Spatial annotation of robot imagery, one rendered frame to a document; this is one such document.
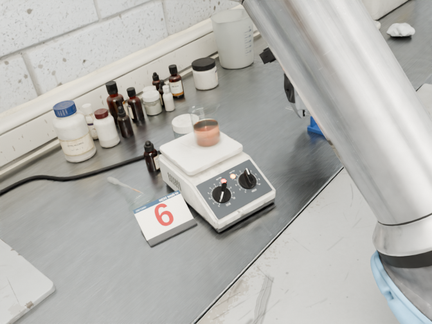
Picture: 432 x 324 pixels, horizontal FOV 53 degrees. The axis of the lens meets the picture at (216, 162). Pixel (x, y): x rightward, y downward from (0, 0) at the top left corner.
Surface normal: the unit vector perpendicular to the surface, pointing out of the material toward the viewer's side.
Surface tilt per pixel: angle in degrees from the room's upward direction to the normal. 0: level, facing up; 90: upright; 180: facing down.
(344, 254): 0
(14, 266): 0
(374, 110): 66
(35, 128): 90
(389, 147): 70
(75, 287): 0
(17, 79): 90
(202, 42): 90
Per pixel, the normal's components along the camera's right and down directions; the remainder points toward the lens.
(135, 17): 0.75, 0.28
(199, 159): -0.13, -0.83
